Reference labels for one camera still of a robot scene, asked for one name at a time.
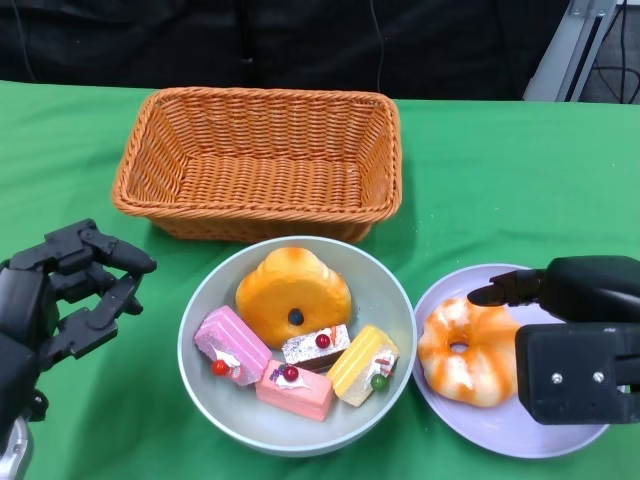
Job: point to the magenta pink cake slice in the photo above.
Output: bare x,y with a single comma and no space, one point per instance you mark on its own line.
235,340

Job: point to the chocolate cake slice white top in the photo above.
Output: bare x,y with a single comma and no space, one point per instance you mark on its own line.
310,350

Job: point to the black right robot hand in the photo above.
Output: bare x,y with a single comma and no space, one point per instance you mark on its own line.
590,290

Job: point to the green tablecloth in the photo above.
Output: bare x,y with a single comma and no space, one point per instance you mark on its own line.
500,165

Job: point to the salmon pink cake block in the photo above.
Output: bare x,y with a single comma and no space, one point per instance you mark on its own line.
300,395

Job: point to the black backdrop cloth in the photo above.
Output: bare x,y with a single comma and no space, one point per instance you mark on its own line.
150,40

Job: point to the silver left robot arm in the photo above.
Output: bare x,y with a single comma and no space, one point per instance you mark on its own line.
12,457

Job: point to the grey-green bowl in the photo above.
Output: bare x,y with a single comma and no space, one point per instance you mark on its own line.
220,420

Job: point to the lavender plate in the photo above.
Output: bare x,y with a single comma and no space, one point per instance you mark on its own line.
500,430

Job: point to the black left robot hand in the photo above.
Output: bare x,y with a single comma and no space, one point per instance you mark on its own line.
20,320

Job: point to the grey aluminium frame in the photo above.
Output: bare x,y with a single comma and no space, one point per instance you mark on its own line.
575,45

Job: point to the yellow cake slice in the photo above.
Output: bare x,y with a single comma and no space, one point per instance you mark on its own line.
360,365

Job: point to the orange wicker basket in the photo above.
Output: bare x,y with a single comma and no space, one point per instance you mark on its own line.
260,175

